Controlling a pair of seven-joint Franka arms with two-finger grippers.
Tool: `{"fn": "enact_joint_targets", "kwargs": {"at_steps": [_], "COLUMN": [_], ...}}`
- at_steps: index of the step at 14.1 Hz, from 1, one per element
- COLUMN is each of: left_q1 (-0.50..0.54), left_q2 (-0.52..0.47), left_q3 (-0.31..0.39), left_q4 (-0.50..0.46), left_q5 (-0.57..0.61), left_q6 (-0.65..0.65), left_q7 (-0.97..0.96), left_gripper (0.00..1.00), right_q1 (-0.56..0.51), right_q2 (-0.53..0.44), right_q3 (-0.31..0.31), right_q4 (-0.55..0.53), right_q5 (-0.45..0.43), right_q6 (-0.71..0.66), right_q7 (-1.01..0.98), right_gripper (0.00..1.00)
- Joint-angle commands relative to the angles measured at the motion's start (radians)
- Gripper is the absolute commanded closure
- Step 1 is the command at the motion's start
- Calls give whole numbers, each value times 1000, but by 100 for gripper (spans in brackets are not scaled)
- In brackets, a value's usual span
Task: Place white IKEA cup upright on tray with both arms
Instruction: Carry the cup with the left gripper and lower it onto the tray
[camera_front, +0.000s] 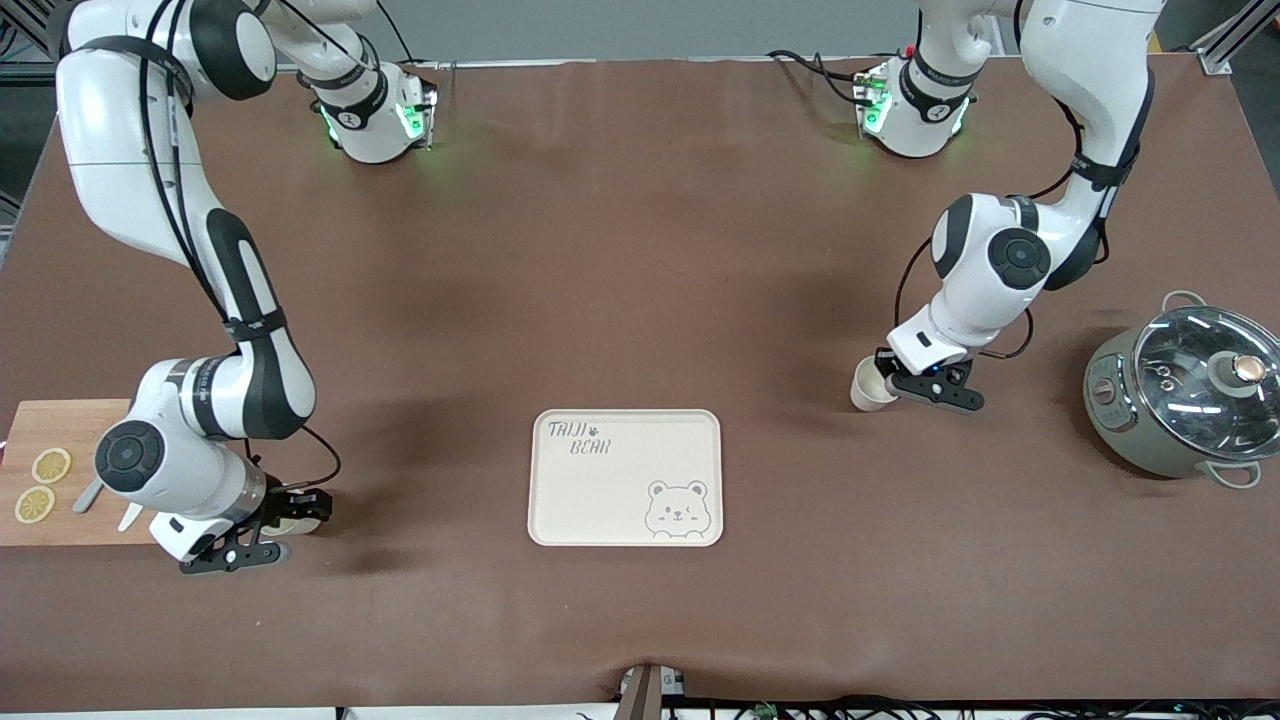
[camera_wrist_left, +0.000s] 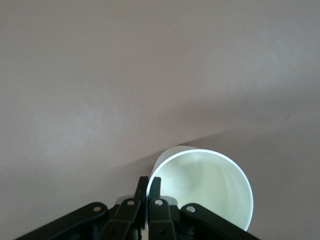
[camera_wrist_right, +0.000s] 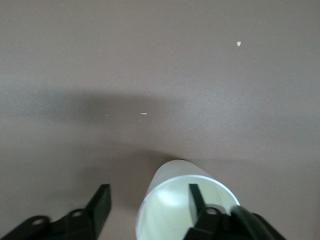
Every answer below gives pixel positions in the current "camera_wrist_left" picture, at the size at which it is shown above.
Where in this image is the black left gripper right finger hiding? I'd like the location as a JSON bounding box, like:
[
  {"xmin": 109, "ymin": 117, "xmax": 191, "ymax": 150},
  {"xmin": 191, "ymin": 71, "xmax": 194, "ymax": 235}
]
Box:
[{"xmin": 147, "ymin": 176, "xmax": 261, "ymax": 240}]

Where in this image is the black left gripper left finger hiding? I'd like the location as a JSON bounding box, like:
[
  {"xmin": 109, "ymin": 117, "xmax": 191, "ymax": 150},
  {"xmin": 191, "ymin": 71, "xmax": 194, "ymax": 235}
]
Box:
[{"xmin": 14, "ymin": 176, "xmax": 149, "ymax": 240}]

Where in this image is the white plastic cup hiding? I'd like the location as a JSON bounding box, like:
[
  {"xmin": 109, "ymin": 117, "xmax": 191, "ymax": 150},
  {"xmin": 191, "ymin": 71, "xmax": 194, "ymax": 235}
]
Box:
[{"xmin": 149, "ymin": 144, "xmax": 255, "ymax": 232}]

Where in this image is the brown table mat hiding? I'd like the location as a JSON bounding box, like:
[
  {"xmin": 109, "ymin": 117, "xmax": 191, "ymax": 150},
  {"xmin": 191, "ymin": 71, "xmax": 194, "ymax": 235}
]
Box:
[{"xmin": 0, "ymin": 0, "xmax": 320, "ymax": 240}]

